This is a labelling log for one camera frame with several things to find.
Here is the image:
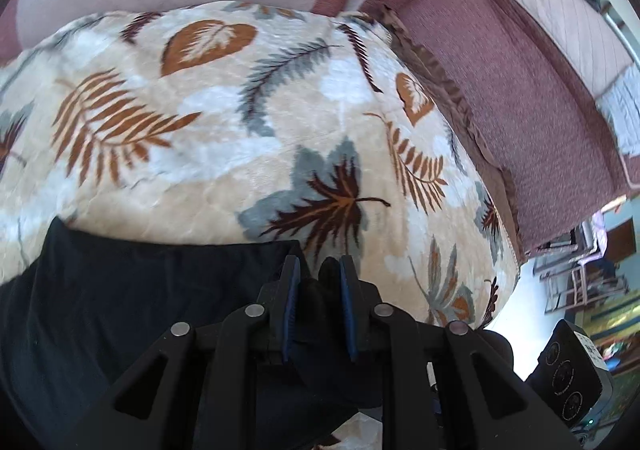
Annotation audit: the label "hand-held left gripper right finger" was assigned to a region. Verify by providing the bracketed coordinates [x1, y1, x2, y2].
[339, 254, 583, 450]

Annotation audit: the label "black pants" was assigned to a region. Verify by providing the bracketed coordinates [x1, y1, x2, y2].
[0, 216, 386, 450]

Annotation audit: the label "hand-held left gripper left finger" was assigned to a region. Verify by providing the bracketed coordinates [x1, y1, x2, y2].
[59, 254, 302, 450]

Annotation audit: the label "white lace cloth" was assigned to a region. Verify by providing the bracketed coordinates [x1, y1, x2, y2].
[595, 63, 640, 156]

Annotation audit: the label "leaf print blanket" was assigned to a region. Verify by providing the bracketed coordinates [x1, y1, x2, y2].
[0, 3, 521, 450]

